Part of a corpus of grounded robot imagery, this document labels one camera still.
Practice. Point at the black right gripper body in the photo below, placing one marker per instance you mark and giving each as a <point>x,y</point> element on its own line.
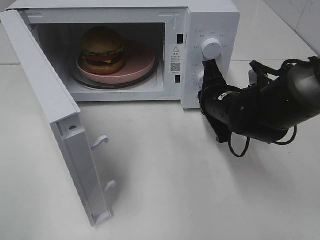
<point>215,106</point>

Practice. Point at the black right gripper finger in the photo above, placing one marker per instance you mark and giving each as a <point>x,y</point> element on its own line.
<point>211,68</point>

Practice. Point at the white timer knob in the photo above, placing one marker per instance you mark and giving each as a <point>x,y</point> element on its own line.
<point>200,78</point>

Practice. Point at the pink round plate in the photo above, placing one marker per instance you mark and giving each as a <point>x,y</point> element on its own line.
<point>135,62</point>

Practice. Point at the burger with lettuce and tomato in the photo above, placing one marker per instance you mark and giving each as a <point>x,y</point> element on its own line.
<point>103,50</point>

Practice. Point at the white microwave door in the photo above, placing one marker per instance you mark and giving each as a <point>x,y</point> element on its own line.
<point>63,115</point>

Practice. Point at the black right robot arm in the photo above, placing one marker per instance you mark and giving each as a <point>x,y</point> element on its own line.
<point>274,101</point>

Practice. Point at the upper white power knob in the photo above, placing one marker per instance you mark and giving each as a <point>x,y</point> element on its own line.
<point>211,48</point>

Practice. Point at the white microwave oven body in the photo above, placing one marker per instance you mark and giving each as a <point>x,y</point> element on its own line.
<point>174,29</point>

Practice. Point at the glass microwave turntable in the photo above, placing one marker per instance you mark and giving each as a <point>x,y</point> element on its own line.
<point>84,81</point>

